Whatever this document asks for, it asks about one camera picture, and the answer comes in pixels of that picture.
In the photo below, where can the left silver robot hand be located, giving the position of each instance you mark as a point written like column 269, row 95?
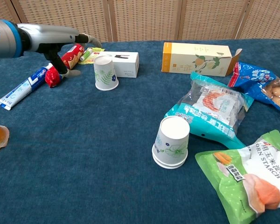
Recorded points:
column 51, row 35

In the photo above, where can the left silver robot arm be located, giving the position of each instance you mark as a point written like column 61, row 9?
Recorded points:
column 2, row 39

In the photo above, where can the red biscuit pack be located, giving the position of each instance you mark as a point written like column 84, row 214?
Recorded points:
column 72, row 56

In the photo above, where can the green yellow lip balm card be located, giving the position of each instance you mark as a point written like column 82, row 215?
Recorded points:
column 89, row 57

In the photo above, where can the blue white toothpaste tube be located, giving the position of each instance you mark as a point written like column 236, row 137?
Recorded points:
column 21, row 89

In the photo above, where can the small white cardboard box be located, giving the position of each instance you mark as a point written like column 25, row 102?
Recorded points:
column 128, row 63

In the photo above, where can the wooden rattan folding screen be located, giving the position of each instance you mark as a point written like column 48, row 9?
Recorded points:
column 142, row 18

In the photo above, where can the blue table cloth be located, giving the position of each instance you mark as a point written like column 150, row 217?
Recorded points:
column 95, row 151

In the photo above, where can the cream orange carton box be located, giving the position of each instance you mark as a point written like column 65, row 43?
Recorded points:
column 189, row 58

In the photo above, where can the teal clear snack bag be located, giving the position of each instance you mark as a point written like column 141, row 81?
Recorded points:
column 214, row 105

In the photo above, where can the blue red snack bag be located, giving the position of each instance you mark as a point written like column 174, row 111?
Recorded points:
column 259, row 79

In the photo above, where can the green corn starch bag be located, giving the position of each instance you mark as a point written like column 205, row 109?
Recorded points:
column 252, row 182

